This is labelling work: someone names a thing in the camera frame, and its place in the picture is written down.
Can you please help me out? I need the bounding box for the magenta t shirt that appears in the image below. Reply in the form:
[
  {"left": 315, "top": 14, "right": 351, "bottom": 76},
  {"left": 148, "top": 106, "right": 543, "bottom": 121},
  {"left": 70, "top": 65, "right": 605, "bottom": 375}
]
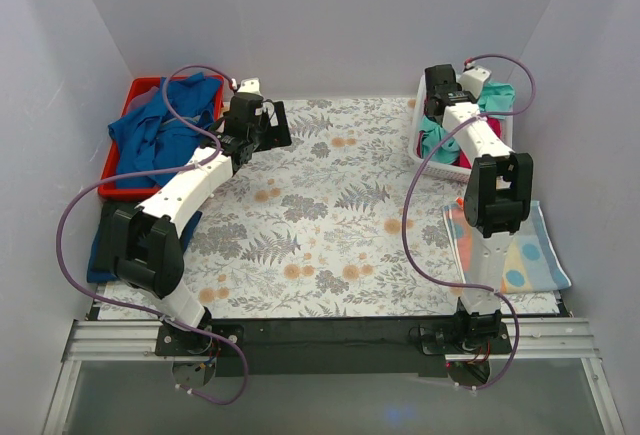
[{"left": 438, "top": 117, "right": 502, "bottom": 169}]

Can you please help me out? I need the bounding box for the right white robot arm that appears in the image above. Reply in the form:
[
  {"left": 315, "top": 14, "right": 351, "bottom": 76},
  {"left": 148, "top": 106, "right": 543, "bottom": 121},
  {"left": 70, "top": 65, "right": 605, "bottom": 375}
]
[{"left": 424, "top": 64, "right": 533, "bottom": 353}]

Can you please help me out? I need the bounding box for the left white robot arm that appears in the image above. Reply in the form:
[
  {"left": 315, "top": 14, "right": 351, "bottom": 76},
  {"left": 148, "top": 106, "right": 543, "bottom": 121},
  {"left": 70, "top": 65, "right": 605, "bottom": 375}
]
[{"left": 110, "top": 91, "right": 291, "bottom": 355}]

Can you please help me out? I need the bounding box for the white plastic basket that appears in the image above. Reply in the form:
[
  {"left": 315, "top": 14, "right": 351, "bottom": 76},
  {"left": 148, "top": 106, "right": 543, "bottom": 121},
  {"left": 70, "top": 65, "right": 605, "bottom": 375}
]
[{"left": 406, "top": 75, "right": 514, "bottom": 183}]

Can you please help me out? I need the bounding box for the teal crumpled t shirt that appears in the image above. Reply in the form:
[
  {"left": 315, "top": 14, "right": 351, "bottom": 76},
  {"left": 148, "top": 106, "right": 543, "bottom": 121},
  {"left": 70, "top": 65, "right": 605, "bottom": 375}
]
[{"left": 412, "top": 81, "right": 516, "bottom": 168}]

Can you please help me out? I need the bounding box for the blue crumpled t shirt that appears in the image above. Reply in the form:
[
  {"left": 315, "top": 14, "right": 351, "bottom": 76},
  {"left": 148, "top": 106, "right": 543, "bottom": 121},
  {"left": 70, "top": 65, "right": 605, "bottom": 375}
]
[{"left": 103, "top": 73, "right": 224, "bottom": 178}]

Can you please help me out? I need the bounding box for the dark blue folded t shirt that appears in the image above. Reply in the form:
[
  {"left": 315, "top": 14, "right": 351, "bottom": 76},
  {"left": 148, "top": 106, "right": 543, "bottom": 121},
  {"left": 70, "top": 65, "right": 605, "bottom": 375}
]
[{"left": 86, "top": 206, "right": 202, "bottom": 283}]

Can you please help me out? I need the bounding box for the floral table mat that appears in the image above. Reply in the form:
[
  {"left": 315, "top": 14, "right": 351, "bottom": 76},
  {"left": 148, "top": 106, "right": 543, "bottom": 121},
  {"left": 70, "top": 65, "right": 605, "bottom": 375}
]
[{"left": 94, "top": 97, "right": 561, "bottom": 320}]

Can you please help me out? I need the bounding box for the red plastic bin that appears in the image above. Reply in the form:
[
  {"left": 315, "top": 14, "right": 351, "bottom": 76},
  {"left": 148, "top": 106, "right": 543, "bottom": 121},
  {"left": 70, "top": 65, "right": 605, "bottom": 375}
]
[{"left": 96, "top": 75, "right": 225, "bottom": 202}]

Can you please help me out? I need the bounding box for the colourful dotted towel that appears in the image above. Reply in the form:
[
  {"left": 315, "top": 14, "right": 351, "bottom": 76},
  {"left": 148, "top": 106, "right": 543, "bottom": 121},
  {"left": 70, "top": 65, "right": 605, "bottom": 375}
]
[{"left": 442, "top": 200, "right": 572, "bottom": 294}]

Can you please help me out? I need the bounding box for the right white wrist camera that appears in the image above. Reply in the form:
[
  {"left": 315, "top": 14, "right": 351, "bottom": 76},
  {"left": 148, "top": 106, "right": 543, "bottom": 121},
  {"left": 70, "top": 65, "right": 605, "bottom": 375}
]
[{"left": 458, "top": 65, "right": 492, "bottom": 100}]

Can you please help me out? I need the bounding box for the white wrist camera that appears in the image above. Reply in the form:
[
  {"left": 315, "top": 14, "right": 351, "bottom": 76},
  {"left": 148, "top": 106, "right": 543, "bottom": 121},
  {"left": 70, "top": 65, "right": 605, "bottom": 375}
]
[
  {"left": 236, "top": 77, "right": 262, "bottom": 96},
  {"left": 458, "top": 65, "right": 492, "bottom": 100}
]

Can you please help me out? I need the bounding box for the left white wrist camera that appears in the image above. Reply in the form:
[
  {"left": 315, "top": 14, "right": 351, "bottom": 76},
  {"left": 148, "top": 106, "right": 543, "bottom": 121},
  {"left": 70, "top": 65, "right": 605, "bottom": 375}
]
[{"left": 236, "top": 77, "right": 262, "bottom": 96}]

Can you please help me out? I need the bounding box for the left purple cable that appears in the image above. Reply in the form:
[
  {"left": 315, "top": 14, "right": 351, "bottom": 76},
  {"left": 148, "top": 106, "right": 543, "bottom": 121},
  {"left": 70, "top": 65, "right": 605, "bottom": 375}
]
[{"left": 55, "top": 63, "right": 250, "bottom": 405}]

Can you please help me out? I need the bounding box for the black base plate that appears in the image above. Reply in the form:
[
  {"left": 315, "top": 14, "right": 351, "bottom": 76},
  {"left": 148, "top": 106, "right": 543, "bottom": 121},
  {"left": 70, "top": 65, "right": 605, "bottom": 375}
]
[{"left": 155, "top": 316, "right": 514, "bottom": 377}]

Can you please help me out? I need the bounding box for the aluminium rail frame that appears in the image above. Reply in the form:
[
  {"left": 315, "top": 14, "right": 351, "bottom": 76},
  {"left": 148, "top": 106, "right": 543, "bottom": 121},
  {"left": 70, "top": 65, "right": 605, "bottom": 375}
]
[{"left": 44, "top": 316, "right": 624, "bottom": 434}]

